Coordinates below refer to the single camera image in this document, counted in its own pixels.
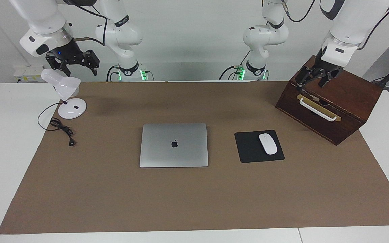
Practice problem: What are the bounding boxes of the black mouse pad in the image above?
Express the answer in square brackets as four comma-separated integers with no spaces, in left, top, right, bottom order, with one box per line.
[234,130,285,163]

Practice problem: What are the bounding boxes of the white desk lamp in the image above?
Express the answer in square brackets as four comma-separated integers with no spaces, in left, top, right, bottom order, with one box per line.
[41,69,87,119]

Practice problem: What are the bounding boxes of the black right arm base cables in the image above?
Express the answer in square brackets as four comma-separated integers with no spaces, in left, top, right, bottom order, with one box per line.
[106,65,120,82]

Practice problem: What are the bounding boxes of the white wall power strip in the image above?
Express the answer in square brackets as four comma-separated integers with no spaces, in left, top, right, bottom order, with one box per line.
[14,66,45,83]

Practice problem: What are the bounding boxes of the black left arm base cables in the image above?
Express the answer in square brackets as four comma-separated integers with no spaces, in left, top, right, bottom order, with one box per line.
[219,51,251,81]

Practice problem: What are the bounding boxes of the silver apple laptop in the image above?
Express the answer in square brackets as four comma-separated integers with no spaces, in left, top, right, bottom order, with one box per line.
[139,123,209,168]

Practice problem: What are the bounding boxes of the brown table mat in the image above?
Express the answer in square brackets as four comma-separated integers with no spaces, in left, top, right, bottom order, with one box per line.
[0,81,389,234]

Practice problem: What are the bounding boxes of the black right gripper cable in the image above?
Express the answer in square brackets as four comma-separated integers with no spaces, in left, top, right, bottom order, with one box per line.
[64,0,109,46]

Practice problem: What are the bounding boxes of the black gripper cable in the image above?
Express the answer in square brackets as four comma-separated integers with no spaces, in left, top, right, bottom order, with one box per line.
[64,0,109,46]
[281,0,389,50]

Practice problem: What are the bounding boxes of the white computer mouse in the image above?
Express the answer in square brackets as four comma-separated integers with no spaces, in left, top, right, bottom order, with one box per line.
[259,133,278,155]

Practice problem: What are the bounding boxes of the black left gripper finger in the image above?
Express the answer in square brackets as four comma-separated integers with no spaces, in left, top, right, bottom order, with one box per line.
[318,72,335,88]
[295,67,313,89]

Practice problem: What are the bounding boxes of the black arm base cables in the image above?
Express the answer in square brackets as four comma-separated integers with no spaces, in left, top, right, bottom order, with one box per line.
[219,51,251,81]
[106,65,120,82]

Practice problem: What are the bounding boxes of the black lamp power cable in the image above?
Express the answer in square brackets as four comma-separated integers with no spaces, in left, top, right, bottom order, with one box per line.
[38,102,76,147]

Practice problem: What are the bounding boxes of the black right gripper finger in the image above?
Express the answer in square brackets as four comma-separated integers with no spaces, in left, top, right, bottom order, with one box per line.
[45,53,71,77]
[81,50,100,75]

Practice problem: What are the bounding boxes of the dark wooden box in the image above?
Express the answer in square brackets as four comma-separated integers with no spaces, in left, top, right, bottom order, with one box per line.
[275,55,383,146]

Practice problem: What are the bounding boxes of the white box handle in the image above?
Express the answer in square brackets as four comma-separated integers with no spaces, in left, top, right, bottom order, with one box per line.
[299,97,337,122]

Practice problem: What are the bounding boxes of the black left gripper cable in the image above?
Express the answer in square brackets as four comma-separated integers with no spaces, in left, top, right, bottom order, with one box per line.
[281,0,389,50]

